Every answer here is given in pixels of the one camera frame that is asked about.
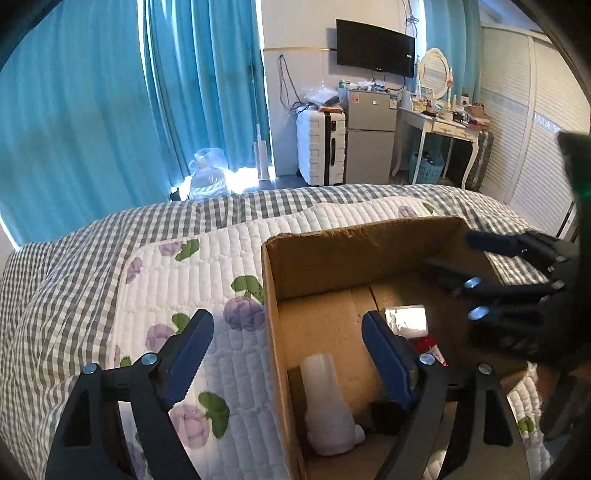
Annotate white louvred wardrobe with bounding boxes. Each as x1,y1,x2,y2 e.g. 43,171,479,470
477,25,591,241

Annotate small white packet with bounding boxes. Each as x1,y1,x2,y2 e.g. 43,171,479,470
385,304,430,341

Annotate wide blue curtain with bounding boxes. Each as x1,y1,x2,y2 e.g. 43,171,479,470
0,0,274,247

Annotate blue plastic basket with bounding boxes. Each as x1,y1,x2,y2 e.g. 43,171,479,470
409,152,445,186

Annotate dark grey suitcase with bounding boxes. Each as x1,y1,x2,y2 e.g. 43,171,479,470
450,129,495,193

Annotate narrow blue curtain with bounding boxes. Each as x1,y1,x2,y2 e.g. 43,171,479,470
422,0,484,108

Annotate white dressing table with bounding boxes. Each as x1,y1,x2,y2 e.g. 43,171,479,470
391,106,479,190

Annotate oval white mirror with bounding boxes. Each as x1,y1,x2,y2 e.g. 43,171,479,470
417,47,450,101

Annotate white hard suitcase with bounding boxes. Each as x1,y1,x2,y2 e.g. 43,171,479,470
296,108,348,187

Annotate silver small fridge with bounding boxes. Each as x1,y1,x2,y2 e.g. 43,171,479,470
346,88,399,186

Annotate red tube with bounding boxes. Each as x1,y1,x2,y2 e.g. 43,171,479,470
412,335,449,368

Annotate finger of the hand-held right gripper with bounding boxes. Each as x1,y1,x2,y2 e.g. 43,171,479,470
466,230,579,278
422,260,568,322

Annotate white plastic bottle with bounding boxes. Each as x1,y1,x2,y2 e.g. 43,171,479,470
300,354,366,457

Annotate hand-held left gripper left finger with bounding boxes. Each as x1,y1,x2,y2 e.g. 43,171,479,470
45,309,215,480

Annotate clear water jug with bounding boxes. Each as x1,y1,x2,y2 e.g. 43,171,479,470
188,147,232,200

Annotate white flat mop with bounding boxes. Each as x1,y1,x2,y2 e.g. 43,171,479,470
248,59,274,181

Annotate black wall television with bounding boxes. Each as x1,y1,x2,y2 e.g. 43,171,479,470
335,19,416,79

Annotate white floral quilt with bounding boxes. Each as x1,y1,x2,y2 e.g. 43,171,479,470
111,196,555,480

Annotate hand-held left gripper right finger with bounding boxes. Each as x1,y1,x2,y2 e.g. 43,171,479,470
361,310,527,480

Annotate clear plastic bags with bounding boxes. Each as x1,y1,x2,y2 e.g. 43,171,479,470
304,82,345,110

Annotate black wall cables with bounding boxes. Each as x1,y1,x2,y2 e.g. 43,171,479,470
276,54,303,112

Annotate brown cardboard box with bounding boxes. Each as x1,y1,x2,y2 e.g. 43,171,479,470
262,216,532,480

